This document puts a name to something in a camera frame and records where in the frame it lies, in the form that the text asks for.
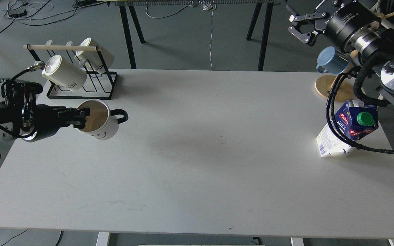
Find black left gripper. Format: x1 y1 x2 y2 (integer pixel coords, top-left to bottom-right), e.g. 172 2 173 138
23 105 90 142

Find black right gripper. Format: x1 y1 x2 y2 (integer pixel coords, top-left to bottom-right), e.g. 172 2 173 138
286 0 385 54

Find white smiley face mug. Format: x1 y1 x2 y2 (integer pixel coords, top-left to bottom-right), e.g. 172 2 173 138
76 99 129 140

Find blue white milk carton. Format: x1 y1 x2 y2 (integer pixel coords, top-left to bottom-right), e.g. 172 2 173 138
316 99 378 158

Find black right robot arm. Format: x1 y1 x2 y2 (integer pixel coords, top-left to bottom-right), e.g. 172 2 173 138
286 0 394 107

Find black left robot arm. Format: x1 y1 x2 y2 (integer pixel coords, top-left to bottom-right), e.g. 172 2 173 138
0 61 91 158

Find black trestle table legs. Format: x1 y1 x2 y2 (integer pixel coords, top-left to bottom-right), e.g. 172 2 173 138
118 2 275 71

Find blue mug on tree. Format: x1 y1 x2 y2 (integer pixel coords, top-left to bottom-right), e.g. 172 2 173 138
316 46 350 76

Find white mug front on rack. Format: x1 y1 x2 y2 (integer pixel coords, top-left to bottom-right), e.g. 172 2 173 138
42 55 87 91

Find wooden mug tree stand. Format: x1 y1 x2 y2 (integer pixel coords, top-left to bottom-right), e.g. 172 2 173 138
315 7 394 102

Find black wire mug rack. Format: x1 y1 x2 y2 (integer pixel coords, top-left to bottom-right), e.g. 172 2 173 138
23 38 118 100

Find white hanging cable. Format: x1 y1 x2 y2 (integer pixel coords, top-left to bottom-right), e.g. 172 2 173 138
202 3 217 71

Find floor cables and adapter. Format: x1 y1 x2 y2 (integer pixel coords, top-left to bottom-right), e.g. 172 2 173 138
0 0 108 46

